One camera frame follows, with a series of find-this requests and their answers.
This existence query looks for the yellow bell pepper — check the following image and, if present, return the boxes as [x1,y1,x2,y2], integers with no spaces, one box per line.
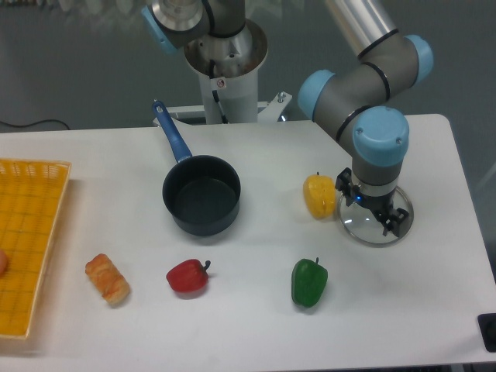
[302,172,336,219]

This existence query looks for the black floor cable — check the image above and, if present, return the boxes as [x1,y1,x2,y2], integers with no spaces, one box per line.
[0,119,73,130]

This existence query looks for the orange item in basket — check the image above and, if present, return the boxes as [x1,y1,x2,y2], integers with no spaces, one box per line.
[0,250,9,275]

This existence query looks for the dark saucepan blue handle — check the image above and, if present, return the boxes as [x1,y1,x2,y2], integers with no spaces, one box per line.
[152,100,241,236]

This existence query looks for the green bell pepper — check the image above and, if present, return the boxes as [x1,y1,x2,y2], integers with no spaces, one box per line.
[291,257,329,308]

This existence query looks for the yellow woven basket tray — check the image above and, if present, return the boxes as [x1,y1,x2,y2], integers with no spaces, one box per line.
[1,158,71,339]

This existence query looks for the round glass pot lid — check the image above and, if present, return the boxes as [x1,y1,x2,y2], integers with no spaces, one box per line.
[337,187,414,247]

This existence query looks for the black pedestal cable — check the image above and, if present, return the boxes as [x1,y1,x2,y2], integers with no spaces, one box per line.
[208,58,229,125]

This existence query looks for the red bell pepper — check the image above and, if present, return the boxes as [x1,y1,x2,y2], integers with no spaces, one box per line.
[166,259,211,293]

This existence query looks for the brown pastry bread roll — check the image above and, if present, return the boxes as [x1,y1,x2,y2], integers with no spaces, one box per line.
[85,253,130,306]

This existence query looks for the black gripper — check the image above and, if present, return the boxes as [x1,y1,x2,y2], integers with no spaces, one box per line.
[336,168,409,237]

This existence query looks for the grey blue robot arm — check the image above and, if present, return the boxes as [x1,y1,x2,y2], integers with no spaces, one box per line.
[142,1,433,238]

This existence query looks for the black table corner device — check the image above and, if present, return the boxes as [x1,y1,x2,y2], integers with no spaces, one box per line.
[477,313,496,353]

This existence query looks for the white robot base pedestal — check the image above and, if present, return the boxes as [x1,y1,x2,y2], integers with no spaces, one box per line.
[183,19,292,124]

